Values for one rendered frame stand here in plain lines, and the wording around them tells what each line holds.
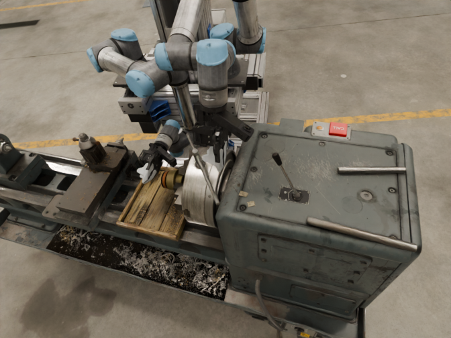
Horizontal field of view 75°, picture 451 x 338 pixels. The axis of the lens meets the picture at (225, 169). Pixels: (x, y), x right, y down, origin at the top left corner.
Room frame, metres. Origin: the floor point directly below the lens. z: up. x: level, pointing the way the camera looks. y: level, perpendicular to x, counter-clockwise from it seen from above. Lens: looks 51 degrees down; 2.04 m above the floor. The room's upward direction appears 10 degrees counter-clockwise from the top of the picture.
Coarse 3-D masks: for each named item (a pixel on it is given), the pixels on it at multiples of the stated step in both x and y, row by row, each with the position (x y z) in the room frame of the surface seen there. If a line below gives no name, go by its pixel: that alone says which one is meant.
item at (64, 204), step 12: (108, 144) 1.18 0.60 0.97; (120, 144) 1.16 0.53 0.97; (84, 168) 1.03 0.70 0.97; (84, 180) 0.95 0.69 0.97; (96, 180) 0.94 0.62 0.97; (108, 180) 0.94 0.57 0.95; (72, 192) 0.89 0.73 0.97; (84, 192) 0.88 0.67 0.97; (60, 204) 0.83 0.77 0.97; (72, 204) 0.82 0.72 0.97; (84, 204) 0.81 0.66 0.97; (96, 204) 0.83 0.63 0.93; (84, 216) 0.77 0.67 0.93
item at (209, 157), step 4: (212, 148) 0.58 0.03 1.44; (212, 152) 0.57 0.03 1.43; (220, 152) 0.56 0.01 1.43; (204, 156) 0.58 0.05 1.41; (208, 156) 0.57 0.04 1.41; (212, 156) 0.57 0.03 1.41; (220, 156) 0.56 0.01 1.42; (204, 160) 0.58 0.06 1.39; (208, 160) 0.57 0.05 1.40; (212, 160) 0.57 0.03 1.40; (220, 160) 0.55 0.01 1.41; (216, 164) 0.55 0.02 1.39; (220, 164) 0.55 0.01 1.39; (220, 168) 0.55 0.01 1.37
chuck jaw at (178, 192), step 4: (176, 184) 0.73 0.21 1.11; (180, 184) 0.72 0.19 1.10; (176, 188) 0.71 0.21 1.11; (180, 188) 0.70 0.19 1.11; (176, 192) 0.68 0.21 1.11; (180, 192) 0.68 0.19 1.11; (176, 196) 0.67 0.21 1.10; (180, 196) 0.66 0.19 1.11; (176, 200) 0.65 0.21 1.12; (180, 200) 0.64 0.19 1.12; (176, 204) 0.63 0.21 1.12; (180, 204) 0.62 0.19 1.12; (176, 208) 0.63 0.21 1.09; (180, 208) 0.62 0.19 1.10; (184, 212) 0.60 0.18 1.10; (188, 212) 0.59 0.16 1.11; (188, 216) 0.59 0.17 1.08
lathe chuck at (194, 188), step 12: (192, 156) 0.74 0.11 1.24; (192, 168) 0.69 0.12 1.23; (192, 180) 0.65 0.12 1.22; (204, 180) 0.64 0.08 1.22; (192, 192) 0.61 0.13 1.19; (204, 192) 0.60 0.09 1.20; (192, 204) 0.59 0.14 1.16; (204, 204) 0.58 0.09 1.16; (192, 216) 0.58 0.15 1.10; (204, 216) 0.56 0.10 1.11
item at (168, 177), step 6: (162, 174) 0.79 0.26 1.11; (168, 174) 0.78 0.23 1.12; (174, 174) 0.77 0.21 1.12; (180, 174) 0.77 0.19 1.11; (162, 180) 0.77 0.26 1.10; (168, 180) 0.75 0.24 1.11; (174, 180) 0.75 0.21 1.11; (180, 180) 0.74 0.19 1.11; (162, 186) 0.76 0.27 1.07; (168, 186) 0.74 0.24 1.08
